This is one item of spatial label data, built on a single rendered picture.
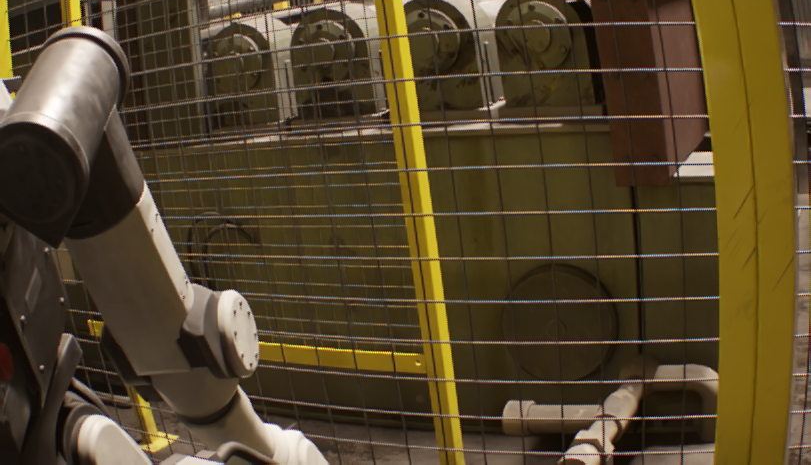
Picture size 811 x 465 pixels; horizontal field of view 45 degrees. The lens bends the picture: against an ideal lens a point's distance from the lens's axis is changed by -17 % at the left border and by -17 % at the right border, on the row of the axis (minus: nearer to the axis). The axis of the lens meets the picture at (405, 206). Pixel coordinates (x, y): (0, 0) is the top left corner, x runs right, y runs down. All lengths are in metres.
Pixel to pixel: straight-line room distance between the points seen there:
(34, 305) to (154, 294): 0.14
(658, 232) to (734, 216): 1.88
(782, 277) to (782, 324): 0.05
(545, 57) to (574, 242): 0.51
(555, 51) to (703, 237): 0.65
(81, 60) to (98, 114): 0.05
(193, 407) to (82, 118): 0.33
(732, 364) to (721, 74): 0.32
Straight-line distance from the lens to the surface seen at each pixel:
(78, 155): 0.74
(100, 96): 0.80
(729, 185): 1.11
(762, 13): 1.07
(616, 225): 3.03
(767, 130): 1.09
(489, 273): 3.21
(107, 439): 1.09
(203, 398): 0.97
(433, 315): 2.73
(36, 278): 0.96
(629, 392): 2.89
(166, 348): 0.91
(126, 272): 0.86
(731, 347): 1.17
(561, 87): 3.06
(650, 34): 2.78
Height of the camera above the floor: 1.41
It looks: 13 degrees down
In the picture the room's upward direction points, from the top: 8 degrees counter-clockwise
